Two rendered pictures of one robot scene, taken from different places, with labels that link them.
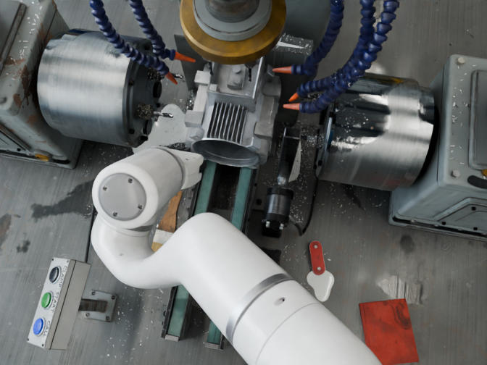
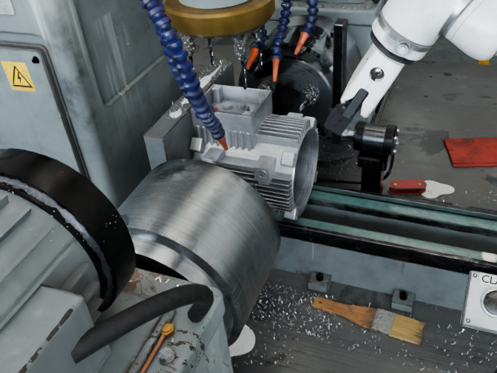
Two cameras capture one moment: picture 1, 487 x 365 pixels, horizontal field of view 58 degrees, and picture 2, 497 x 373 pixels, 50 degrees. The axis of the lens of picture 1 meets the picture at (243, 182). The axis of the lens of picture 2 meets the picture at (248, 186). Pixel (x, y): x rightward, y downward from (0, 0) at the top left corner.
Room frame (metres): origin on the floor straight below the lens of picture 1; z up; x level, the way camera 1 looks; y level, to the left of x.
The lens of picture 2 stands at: (0.30, 0.86, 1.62)
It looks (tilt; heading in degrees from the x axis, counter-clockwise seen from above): 38 degrees down; 282
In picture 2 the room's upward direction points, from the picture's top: 6 degrees counter-clockwise
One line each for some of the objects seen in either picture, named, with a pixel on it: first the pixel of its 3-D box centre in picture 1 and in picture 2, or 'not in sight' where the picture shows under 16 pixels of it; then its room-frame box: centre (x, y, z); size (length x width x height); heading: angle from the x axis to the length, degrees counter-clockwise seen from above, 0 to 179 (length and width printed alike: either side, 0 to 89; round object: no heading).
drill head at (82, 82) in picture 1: (85, 85); (168, 283); (0.54, 0.36, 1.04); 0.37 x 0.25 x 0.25; 77
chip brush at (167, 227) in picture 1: (167, 227); (367, 317); (0.24, 0.21, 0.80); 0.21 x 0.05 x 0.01; 163
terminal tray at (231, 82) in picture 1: (236, 78); (233, 116); (0.50, 0.00, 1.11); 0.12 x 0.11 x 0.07; 166
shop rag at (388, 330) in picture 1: (388, 332); (478, 151); (-0.05, -0.34, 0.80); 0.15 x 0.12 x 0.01; 4
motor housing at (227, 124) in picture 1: (234, 114); (257, 160); (0.46, 0.01, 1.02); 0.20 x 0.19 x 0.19; 166
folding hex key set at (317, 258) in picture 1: (317, 258); (407, 186); (0.14, -0.18, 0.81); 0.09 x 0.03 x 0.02; 3
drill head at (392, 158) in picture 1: (380, 132); (305, 73); (0.38, -0.31, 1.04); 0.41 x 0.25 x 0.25; 77
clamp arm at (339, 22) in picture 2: (286, 158); (339, 85); (0.30, -0.09, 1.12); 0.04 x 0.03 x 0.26; 167
